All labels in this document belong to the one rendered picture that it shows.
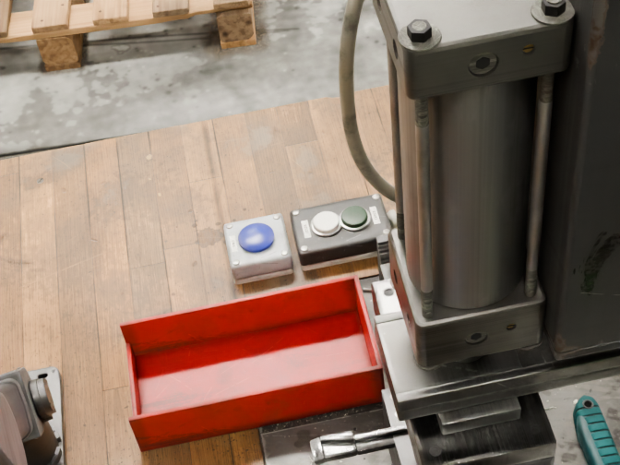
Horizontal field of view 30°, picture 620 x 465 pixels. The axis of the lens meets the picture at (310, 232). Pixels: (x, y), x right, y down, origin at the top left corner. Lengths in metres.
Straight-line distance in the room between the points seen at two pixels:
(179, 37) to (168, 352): 1.89
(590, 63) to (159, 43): 2.49
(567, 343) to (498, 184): 0.15
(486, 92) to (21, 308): 0.80
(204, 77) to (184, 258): 1.62
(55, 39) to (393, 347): 2.20
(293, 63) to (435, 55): 2.32
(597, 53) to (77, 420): 0.77
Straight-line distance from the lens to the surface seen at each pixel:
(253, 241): 1.27
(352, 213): 1.28
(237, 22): 2.93
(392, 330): 0.88
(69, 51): 3.00
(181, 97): 2.87
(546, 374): 0.86
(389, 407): 1.07
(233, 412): 1.14
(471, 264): 0.74
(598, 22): 0.59
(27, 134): 2.89
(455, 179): 0.68
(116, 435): 1.20
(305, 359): 1.21
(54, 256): 1.36
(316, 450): 1.06
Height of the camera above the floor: 1.89
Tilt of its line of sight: 49 degrees down
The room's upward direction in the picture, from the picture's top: 8 degrees counter-clockwise
